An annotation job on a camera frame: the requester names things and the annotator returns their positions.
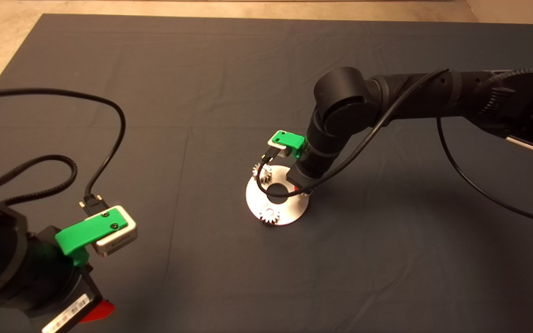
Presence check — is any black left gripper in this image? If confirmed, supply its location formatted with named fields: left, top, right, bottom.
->
left=40, top=265, right=116, bottom=333

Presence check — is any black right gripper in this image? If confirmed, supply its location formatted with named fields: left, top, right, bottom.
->
left=286, top=165, right=321, bottom=192

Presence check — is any small steel planetary gear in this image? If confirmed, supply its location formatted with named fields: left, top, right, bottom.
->
left=252, top=162, right=273, bottom=183
left=259, top=207, right=280, bottom=226

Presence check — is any round metal carrier plate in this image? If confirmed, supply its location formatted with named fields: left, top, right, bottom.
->
left=246, top=170, right=310, bottom=226

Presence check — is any dark grey table cloth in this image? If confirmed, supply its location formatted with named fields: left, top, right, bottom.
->
left=0, top=14, right=533, bottom=333

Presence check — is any black right camera cable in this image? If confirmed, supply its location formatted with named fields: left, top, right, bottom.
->
left=256, top=68, right=533, bottom=228

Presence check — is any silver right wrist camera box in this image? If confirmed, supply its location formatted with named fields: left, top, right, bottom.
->
left=266, top=141, right=291, bottom=159

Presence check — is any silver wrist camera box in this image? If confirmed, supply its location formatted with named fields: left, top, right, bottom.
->
left=92, top=205, right=138, bottom=256
left=266, top=141, right=291, bottom=159

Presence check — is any green right camera mount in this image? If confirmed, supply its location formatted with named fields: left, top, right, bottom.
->
left=271, top=131, right=306, bottom=159

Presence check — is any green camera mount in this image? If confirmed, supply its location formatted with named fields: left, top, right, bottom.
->
left=55, top=208, right=130, bottom=268
left=271, top=131, right=306, bottom=159

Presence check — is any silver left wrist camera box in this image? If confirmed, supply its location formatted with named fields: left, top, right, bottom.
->
left=92, top=205, right=138, bottom=256

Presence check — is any green left camera mount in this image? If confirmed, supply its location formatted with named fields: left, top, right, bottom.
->
left=55, top=208, right=130, bottom=268

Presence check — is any black braided left arm hose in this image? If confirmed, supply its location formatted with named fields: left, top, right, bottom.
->
left=0, top=155, right=78, bottom=206

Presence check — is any black braided arm hose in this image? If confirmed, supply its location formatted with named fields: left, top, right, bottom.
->
left=489, top=68, right=533, bottom=83
left=0, top=155, right=78, bottom=206

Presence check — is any black braided right arm hose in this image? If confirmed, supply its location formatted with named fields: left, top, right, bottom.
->
left=489, top=68, right=533, bottom=83

